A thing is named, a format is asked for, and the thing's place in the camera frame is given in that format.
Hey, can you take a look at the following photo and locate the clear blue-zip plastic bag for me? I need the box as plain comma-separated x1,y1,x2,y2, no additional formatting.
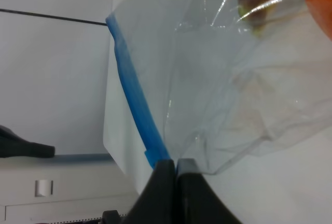
104,0,331,191

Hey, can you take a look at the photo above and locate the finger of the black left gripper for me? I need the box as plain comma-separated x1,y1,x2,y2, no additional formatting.
1,126,55,158

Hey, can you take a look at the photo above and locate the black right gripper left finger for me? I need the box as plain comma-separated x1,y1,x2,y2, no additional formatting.
122,160,175,224

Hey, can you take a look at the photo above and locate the white cabinet with handle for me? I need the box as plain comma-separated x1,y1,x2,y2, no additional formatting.
1,154,138,223

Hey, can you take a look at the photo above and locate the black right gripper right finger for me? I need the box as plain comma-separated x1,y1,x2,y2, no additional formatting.
176,159,240,223

